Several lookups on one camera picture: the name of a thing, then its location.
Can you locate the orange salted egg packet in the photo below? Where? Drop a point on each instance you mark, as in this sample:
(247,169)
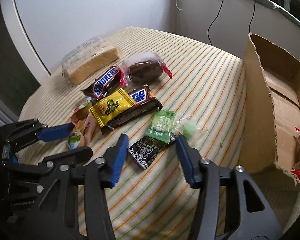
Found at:
(81,110)

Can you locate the black patterned snack packet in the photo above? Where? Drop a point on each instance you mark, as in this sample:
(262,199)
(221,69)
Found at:
(145,150)

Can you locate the dark cake clear wrapper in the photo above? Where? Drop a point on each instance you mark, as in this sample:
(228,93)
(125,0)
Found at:
(140,69)

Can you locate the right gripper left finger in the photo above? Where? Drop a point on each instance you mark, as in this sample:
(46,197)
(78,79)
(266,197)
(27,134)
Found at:
(73,204)

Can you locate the green candy clear wrapper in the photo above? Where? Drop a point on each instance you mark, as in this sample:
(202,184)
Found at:
(187,127)

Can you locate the clear bag of crackers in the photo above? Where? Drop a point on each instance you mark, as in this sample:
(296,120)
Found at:
(89,57)

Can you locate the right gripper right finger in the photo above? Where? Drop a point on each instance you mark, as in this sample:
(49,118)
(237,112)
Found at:
(248,214)

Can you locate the brown cardboard box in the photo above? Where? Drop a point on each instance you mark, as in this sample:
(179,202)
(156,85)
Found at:
(269,149)

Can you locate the pink stick packet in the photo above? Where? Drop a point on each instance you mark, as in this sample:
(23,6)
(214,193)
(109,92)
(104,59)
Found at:
(89,127)

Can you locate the Snickers bar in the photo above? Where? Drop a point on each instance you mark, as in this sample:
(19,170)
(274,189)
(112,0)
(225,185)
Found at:
(105,84)

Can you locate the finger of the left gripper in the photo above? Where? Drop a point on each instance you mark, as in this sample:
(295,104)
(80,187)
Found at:
(48,134)

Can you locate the green square candy packet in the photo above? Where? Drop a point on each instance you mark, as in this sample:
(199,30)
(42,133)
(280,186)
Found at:
(161,124)

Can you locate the yellow snack packet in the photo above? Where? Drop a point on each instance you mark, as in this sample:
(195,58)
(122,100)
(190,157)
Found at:
(111,106)

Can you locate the dark chocolate bar blue label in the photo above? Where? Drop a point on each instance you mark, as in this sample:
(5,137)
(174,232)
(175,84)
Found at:
(146,101)

